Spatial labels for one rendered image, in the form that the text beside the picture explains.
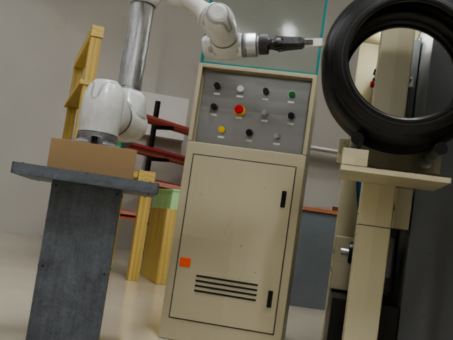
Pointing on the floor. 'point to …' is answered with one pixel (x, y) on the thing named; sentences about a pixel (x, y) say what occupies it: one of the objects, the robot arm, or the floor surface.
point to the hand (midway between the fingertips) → (313, 42)
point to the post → (377, 196)
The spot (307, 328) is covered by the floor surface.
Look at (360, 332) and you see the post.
